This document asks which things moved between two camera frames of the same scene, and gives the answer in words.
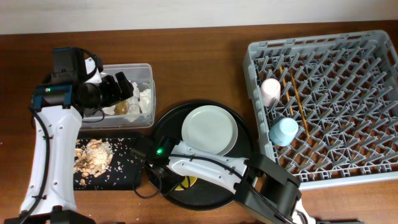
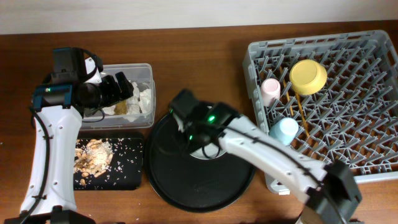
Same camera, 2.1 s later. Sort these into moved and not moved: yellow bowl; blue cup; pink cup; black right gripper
Moved: black right gripper; yellow bowl
Not moved: pink cup; blue cup
